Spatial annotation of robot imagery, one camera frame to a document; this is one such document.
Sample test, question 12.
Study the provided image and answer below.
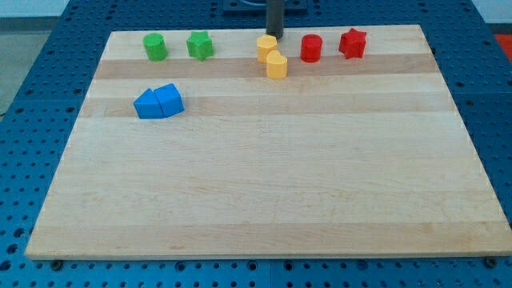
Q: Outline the red cylinder block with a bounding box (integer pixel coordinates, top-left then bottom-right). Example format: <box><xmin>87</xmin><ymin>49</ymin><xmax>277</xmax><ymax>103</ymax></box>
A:
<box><xmin>300</xmin><ymin>34</ymin><xmax>323</xmax><ymax>62</ymax></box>

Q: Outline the yellow heart block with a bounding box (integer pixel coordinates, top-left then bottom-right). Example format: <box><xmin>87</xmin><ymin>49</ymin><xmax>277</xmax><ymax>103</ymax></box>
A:
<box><xmin>266</xmin><ymin>50</ymin><xmax>288</xmax><ymax>79</ymax></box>

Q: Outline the green cylinder block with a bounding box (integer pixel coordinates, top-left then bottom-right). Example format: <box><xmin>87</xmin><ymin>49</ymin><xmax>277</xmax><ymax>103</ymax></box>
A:
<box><xmin>142</xmin><ymin>33</ymin><xmax>168</xmax><ymax>62</ymax></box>

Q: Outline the yellow hexagon block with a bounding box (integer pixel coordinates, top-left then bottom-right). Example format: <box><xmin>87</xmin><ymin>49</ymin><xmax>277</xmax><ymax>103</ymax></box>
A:
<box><xmin>256</xmin><ymin>34</ymin><xmax>278</xmax><ymax>63</ymax></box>

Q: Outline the blue cube block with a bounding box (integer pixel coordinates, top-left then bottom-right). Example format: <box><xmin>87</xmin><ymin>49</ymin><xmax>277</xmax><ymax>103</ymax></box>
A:
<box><xmin>154</xmin><ymin>83</ymin><xmax>185</xmax><ymax>118</ymax></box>

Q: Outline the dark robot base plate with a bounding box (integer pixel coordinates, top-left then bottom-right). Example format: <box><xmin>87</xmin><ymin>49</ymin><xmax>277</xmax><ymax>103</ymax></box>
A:
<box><xmin>218</xmin><ymin>0</ymin><xmax>308</xmax><ymax>14</ymax></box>

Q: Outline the green star block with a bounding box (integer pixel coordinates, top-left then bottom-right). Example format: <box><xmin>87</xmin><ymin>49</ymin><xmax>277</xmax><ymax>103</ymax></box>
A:
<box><xmin>186</xmin><ymin>30</ymin><xmax>214</xmax><ymax>61</ymax></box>

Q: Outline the wooden board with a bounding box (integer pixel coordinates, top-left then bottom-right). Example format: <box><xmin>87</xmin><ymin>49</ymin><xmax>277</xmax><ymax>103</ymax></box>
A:
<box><xmin>26</xmin><ymin>25</ymin><xmax>511</xmax><ymax>261</ymax></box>

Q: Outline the red star block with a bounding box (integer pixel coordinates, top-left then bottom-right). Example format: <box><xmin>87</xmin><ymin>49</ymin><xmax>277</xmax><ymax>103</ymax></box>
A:
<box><xmin>338</xmin><ymin>28</ymin><xmax>367</xmax><ymax>59</ymax></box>

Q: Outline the blue triangle block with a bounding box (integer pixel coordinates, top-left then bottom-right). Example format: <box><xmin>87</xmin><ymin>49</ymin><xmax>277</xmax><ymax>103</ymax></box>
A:
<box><xmin>133</xmin><ymin>89</ymin><xmax>164</xmax><ymax>119</ymax></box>

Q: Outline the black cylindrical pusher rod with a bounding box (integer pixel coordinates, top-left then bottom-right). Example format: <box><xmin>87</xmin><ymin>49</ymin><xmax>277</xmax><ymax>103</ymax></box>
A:
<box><xmin>266</xmin><ymin>0</ymin><xmax>285</xmax><ymax>39</ymax></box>

